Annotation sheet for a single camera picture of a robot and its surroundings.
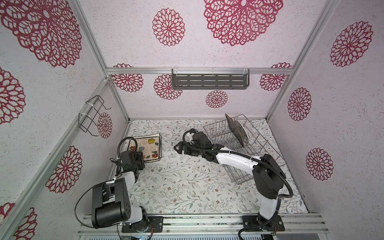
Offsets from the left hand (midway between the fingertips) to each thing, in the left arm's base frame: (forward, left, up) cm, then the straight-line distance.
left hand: (143, 154), depth 93 cm
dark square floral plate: (+9, -3, -3) cm, 9 cm away
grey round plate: (+11, -63, +8) cm, 65 cm away
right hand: (-1, -23, +11) cm, 25 cm away
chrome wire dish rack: (+20, -52, -4) cm, 56 cm away
